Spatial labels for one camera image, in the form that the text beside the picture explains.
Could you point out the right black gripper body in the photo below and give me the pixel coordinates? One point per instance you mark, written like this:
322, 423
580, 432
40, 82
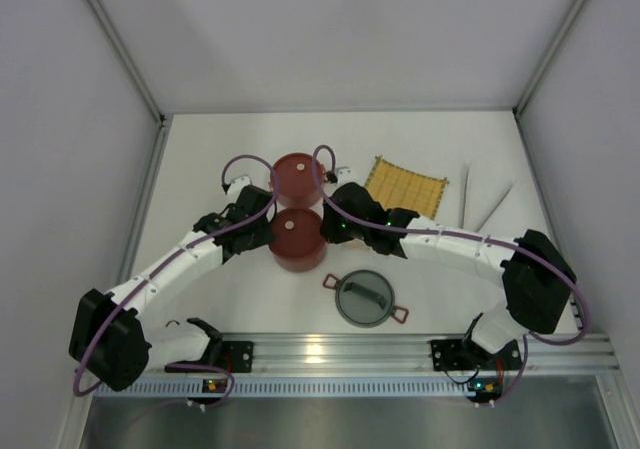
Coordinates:
330, 224

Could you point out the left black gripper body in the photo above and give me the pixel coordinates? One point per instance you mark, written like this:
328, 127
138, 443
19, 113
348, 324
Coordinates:
261, 234

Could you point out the pink steel pot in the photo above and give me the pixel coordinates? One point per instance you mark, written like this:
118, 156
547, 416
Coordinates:
304, 202
303, 264

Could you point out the dark red lid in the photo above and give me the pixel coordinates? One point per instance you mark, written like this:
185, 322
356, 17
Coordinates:
294, 174
297, 234

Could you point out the metal tongs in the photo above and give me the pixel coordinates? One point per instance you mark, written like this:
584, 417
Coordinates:
483, 190

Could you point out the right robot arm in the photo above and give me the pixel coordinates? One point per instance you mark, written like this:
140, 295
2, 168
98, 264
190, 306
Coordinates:
535, 279

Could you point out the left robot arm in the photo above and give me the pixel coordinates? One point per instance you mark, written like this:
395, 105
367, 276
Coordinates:
112, 337

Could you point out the bamboo tray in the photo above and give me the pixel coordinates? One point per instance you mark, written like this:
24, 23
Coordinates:
396, 187

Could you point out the left camera mount white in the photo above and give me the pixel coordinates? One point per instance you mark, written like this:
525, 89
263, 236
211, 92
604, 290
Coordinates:
237, 184

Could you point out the camera mount white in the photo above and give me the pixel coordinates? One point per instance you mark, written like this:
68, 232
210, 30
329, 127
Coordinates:
237, 184
345, 175

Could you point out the right camera mount white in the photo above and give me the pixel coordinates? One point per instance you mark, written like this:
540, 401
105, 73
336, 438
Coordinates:
345, 175

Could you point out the grey lid with handle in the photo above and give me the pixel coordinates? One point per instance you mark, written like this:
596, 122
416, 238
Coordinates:
365, 299

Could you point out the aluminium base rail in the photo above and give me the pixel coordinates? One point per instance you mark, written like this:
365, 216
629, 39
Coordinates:
361, 365

